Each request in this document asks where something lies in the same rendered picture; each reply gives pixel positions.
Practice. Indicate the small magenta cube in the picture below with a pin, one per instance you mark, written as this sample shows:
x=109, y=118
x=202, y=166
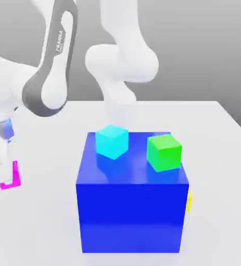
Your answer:
x=16, y=176

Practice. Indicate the large blue box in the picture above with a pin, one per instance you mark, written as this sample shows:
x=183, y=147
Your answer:
x=130, y=207

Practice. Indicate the small cyan cube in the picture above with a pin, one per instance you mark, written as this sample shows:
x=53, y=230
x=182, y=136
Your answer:
x=111, y=143

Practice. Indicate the small green cube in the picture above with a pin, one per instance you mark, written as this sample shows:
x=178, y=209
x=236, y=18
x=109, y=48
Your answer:
x=165, y=153

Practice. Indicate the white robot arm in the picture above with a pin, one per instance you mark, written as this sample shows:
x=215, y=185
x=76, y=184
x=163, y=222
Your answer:
x=120, y=62

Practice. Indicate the small yellow cube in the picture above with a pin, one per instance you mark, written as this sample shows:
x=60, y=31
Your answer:
x=188, y=200

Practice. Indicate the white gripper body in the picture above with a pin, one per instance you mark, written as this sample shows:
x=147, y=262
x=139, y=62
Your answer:
x=3, y=162

